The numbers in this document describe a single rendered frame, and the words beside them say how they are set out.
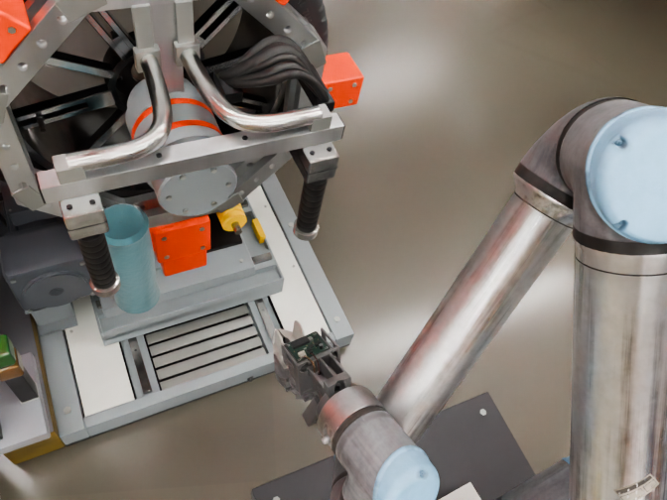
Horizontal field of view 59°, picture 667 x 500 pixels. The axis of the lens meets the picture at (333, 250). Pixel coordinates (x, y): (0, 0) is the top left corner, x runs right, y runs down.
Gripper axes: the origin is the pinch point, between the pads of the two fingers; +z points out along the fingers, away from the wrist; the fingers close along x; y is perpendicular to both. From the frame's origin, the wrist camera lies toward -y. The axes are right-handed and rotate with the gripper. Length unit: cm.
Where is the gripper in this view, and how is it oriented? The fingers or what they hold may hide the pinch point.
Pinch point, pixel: (281, 338)
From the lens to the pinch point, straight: 99.8
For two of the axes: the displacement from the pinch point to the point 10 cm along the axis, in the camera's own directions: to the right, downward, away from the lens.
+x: -8.6, 3.2, -3.9
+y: -0.6, -8.3, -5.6
